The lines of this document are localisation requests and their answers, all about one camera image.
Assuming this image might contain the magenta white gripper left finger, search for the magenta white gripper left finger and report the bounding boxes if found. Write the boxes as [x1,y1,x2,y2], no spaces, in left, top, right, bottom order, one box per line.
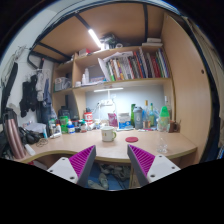
[48,145,96,187]

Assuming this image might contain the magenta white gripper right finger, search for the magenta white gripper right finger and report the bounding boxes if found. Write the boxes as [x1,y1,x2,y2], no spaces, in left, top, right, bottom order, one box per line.
[127,145,180,186]

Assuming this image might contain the clear glass water bottle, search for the clear glass water bottle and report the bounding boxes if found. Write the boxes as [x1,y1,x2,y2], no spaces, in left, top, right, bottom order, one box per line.
[157,129,168,153]

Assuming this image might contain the red round coaster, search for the red round coaster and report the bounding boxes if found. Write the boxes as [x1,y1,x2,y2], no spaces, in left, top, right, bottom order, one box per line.
[125,137,139,143]

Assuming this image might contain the white green mug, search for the white green mug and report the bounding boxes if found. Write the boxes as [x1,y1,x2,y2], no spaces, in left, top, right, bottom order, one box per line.
[101,126,117,142]

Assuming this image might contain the brown small cup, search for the brown small cup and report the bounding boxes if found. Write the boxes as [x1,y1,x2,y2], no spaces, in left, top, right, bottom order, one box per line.
[169,121,180,133]

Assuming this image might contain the green cap spray bottle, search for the green cap spray bottle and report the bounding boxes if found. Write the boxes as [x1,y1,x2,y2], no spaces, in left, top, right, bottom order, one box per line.
[157,106,170,132]

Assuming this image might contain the green jar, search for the green jar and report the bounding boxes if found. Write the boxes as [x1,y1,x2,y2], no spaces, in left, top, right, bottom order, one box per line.
[60,116,68,134]

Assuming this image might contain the red lid white jar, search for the red lid white jar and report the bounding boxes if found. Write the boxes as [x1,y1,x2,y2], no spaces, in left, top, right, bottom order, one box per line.
[84,112,93,121]

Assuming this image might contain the white tissue box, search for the white tissue box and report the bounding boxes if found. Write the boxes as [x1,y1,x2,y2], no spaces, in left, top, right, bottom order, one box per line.
[118,113,131,129]

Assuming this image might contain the green glass bottle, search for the green glass bottle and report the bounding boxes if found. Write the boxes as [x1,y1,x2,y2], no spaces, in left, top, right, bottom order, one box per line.
[149,103,155,127]

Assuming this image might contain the grey tumbler bottle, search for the grey tumbler bottle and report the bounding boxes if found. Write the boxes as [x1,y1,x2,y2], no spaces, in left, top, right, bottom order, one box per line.
[133,106,143,130]

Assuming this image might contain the pink snack bag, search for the pink snack bag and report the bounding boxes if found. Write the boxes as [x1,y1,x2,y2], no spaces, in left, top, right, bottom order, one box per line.
[108,113,118,127]

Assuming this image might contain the white desk lamp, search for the white desk lamp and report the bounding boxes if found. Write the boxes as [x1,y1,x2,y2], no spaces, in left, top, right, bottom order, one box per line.
[95,87,122,106]

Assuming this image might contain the pink rolled mat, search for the pink rolled mat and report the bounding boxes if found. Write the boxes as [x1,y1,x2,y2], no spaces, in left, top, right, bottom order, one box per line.
[5,110,25,159]

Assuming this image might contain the black hanging clothes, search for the black hanging clothes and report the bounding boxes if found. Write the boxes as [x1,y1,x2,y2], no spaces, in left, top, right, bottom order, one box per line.
[19,75,37,118]

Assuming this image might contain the clear storage box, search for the clear storage box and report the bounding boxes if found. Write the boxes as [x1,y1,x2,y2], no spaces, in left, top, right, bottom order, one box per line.
[54,77,71,92]

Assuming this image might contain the wooden desk shelf unit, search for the wooden desk shelf unit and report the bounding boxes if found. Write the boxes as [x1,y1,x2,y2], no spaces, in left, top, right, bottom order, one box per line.
[14,3,212,164]

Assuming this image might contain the row of books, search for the row of books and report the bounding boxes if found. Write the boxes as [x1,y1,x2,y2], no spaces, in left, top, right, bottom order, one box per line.
[98,47,170,81]

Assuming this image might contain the ceiling tube light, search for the ceiling tube light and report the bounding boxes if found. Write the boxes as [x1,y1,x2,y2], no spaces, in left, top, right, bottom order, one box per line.
[88,29,102,49]

